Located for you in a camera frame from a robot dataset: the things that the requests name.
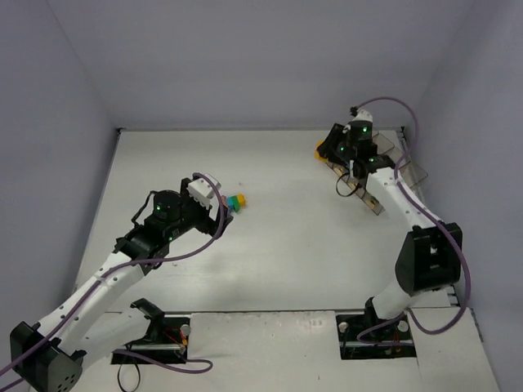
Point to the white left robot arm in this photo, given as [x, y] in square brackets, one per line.
[52, 354]

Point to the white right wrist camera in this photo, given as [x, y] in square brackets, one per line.
[360, 115]

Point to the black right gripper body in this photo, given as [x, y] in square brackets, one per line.
[332, 140]

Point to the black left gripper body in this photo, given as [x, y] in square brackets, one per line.
[216, 220]

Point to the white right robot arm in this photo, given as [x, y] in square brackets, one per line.
[431, 257]

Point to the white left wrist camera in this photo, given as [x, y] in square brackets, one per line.
[201, 189]

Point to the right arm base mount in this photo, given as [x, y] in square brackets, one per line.
[393, 341]

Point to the yellow lego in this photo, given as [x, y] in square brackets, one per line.
[242, 200]

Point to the cyan green lego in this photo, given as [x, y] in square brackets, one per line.
[233, 203]

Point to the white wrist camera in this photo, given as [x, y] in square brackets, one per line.
[201, 189]
[360, 115]

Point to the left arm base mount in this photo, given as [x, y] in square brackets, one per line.
[166, 339]

